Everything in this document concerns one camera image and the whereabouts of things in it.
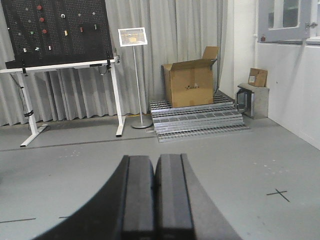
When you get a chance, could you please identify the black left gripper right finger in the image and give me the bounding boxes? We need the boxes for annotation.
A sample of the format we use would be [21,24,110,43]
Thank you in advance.
[155,153,241,240]

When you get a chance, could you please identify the white standing desk frame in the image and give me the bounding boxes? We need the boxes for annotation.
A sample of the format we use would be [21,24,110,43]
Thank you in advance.
[0,54,125,147]

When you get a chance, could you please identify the grey curtain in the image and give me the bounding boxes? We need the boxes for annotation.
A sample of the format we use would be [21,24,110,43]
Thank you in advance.
[0,0,229,127]

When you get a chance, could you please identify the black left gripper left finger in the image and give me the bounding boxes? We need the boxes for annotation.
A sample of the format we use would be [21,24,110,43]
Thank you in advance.
[36,155,156,240]

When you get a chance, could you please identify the sign stand with poster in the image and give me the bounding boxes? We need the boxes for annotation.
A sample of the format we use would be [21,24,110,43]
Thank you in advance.
[118,27,153,129]

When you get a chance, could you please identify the large open cardboard box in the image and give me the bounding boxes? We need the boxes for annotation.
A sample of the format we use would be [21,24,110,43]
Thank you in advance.
[162,46,219,108]

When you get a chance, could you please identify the black pegboard panel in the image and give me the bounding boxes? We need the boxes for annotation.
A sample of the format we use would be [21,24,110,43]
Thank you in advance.
[1,0,114,69]

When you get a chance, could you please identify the stacked metal grates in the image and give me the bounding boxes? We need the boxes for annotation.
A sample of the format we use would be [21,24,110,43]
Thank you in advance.
[149,94,251,143]

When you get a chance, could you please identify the stainless steel cabinet box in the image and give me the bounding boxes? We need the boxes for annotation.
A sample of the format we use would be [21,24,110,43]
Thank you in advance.
[235,83,270,120]

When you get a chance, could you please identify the grey window frame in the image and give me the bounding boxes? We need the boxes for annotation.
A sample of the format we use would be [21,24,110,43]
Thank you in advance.
[257,0,319,43]

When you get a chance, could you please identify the small cardboard box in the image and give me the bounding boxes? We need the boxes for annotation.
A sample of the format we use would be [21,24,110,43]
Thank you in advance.
[248,68,268,87]

